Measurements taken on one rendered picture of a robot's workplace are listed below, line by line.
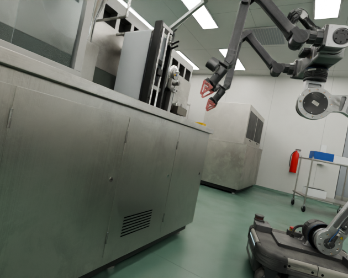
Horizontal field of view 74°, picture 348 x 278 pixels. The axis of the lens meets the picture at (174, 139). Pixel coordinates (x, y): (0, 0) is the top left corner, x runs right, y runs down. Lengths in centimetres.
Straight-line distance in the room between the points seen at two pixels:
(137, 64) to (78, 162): 90
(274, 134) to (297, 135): 50
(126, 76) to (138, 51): 19
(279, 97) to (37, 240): 586
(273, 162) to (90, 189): 534
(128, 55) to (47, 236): 121
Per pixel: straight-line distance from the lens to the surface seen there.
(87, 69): 136
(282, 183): 605
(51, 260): 106
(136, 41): 172
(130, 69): 167
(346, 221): 169
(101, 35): 180
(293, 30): 152
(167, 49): 162
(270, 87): 635
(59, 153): 90
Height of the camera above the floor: 75
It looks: level
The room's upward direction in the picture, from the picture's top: 11 degrees clockwise
